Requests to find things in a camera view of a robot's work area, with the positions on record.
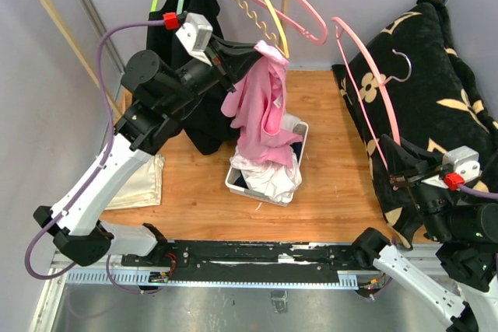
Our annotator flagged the black t shirt far left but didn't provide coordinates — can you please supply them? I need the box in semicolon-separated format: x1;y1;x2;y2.
146;11;174;56

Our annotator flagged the navy blue t shirt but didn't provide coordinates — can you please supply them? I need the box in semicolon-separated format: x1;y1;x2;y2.
233;175;247;189

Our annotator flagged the black floral plush blanket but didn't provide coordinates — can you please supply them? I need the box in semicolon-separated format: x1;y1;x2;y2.
331;0;497;248

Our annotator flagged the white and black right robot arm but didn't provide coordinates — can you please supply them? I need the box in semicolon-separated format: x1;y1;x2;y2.
352;135;497;331

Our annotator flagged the white perforated plastic basket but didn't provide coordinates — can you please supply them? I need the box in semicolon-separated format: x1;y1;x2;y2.
225;121;309;206

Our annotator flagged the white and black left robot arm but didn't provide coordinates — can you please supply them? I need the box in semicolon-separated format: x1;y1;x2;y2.
33;36;262;267

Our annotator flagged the black t shirt with print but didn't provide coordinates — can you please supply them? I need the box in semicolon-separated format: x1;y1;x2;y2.
171;0;240;156

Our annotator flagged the folded cream cloth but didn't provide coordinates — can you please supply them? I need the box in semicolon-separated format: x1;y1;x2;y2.
105;155;165;211

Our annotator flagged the pink t shirt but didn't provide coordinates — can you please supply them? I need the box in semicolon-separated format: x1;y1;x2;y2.
221;40;302;168

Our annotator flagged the white t shirt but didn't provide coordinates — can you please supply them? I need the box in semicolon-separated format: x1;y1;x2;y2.
230;114;304;204

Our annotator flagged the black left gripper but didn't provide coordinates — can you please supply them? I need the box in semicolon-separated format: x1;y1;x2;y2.
160;33;266;114

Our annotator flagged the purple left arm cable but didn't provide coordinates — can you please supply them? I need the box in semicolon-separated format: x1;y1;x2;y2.
23;23;168;295

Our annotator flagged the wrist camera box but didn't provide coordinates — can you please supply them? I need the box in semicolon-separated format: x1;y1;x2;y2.
422;145;481;191
163;12;213;66

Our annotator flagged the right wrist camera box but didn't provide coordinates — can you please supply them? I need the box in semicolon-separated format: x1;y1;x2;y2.
422;145;481;191

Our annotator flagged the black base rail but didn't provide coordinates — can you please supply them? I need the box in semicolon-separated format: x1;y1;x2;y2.
121;240;374;284

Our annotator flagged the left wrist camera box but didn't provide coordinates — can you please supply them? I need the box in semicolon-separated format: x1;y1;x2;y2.
163;12;213;66

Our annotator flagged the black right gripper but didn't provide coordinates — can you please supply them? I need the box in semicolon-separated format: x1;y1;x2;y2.
381;129;454;239

